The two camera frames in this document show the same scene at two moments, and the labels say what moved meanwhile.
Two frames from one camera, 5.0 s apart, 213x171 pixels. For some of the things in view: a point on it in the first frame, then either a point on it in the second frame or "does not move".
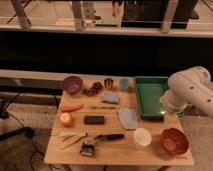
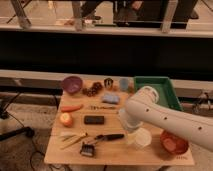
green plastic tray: (149, 90) does not move
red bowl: (174, 141) does not move
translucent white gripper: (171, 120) → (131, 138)
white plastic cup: (142, 137) does not move
